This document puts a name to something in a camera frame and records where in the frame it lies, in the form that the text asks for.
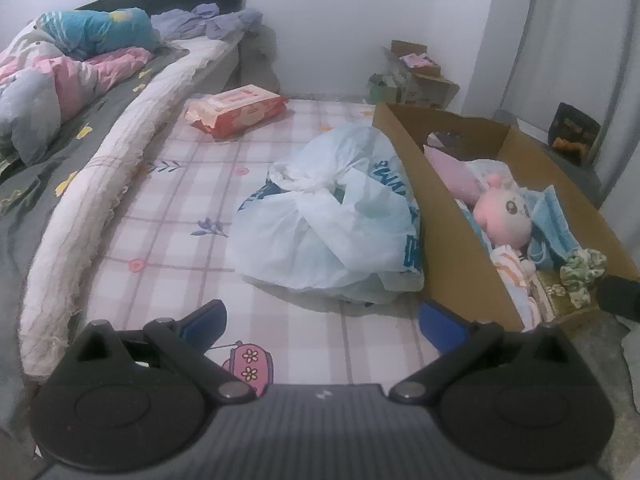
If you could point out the green small box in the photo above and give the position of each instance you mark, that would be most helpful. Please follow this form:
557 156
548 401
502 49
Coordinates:
382 88

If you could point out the dark snack bag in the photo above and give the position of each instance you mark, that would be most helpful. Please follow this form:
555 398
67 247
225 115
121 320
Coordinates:
572 134

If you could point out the purple clothes pile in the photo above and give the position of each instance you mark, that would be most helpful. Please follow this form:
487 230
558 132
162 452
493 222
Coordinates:
204 20

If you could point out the large brown cardboard box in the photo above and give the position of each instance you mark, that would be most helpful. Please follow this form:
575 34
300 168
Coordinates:
458 271

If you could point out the pink pillow in box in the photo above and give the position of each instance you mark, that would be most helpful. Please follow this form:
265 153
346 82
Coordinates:
455 175

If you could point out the pink plaid floor mat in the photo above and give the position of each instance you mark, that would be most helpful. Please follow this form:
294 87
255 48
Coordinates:
166 253

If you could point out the left gripper black blue-padded own left finger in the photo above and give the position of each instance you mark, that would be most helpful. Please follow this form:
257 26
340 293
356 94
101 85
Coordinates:
182 345

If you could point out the orange white striped cloth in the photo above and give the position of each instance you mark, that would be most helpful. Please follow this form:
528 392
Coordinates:
515 272

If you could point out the left gripper black blue-padded own right finger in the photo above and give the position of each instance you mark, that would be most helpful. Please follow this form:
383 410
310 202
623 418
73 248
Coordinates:
461 345

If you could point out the light blue checked towel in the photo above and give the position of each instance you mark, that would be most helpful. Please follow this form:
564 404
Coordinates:
552 240

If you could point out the white blue plastic bag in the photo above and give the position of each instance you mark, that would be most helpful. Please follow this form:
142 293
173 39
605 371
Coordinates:
339 217

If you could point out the white quilted mattress edge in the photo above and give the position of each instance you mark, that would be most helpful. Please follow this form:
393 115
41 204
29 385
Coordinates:
87 196

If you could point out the small open cardboard box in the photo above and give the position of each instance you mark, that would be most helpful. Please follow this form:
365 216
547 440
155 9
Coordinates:
417 77

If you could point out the white curtain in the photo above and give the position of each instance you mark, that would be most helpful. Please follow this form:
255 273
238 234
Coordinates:
536 54

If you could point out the gold foil package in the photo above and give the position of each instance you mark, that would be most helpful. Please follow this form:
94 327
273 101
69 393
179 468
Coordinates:
553 299

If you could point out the pink wet wipes pack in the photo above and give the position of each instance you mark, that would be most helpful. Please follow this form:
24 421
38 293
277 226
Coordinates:
226 114

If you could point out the colourful rumpled quilt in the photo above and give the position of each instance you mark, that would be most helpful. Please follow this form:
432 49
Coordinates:
58 64

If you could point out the pink round plush toy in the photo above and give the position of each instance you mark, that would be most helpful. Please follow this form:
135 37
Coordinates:
503 215

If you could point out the green floral scrunchie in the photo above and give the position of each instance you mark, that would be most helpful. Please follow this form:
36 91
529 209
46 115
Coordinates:
582 268

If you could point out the grey bed sheet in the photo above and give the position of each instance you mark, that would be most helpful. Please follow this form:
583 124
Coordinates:
28 198

